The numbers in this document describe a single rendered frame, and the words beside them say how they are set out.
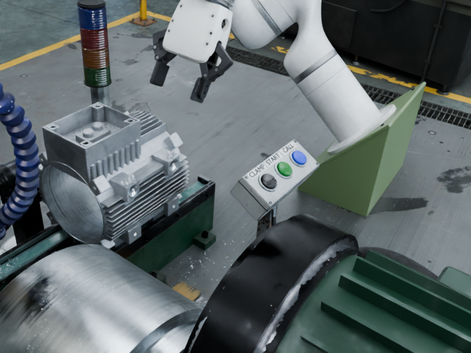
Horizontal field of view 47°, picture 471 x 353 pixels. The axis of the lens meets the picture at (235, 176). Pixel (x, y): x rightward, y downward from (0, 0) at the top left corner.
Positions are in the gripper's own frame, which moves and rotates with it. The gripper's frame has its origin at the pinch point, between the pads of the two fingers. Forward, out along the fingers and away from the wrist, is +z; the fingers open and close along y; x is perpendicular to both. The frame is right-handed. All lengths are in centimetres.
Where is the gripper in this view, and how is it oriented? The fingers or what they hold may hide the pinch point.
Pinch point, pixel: (177, 87)
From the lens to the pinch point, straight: 95.3
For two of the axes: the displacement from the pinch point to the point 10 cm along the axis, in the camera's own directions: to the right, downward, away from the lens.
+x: -4.8, -0.5, -8.8
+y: -8.0, -3.8, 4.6
